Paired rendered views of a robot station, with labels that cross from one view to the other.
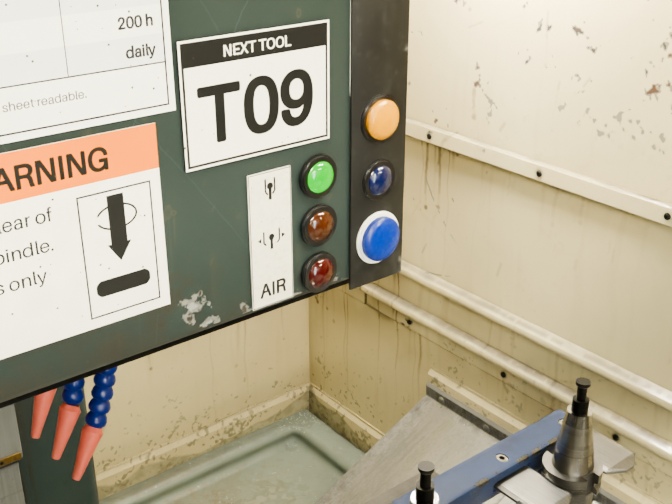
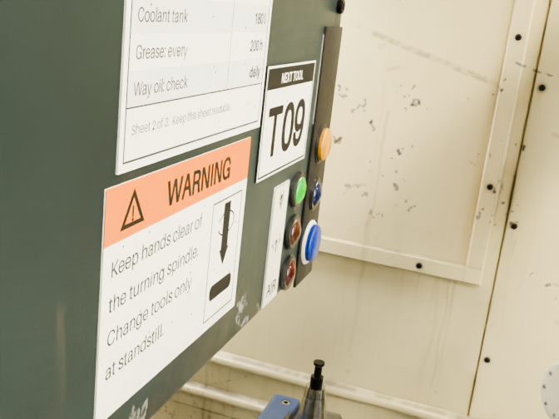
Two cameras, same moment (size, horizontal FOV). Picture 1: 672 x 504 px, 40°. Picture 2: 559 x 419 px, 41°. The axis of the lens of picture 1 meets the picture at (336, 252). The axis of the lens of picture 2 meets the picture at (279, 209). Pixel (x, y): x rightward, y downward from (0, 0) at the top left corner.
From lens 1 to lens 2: 0.33 m
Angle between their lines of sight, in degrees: 33
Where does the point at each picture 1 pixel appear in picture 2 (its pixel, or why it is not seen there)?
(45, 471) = not seen: outside the picture
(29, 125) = (205, 132)
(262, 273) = (269, 274)
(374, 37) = (327, 78)
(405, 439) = not seen: outside the picture
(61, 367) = (183, 375)
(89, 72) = (234, 86)
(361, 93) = (318, 122)
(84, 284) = (205, 288)
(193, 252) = (247, 256)
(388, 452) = not seen: outside the picture
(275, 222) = (279, 229)
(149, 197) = (239, 204)
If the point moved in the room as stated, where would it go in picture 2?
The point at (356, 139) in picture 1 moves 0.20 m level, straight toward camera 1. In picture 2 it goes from (312, 160) to (516, 246)
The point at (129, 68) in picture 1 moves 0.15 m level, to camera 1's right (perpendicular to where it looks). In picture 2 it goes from (249, 86) to (445, 94)
